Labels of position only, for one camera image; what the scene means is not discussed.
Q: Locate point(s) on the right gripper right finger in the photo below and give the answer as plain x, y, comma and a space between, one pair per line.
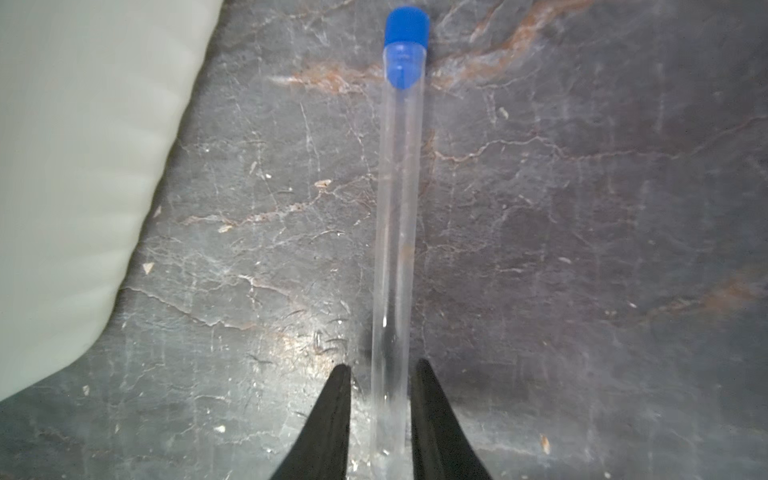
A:
440, 449

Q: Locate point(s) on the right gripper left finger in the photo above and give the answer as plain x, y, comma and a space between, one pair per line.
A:
321, 448

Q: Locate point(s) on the blue capped test tube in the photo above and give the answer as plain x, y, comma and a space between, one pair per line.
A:
404, 67

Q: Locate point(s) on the white plastic tray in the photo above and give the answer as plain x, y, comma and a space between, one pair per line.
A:
92, 96

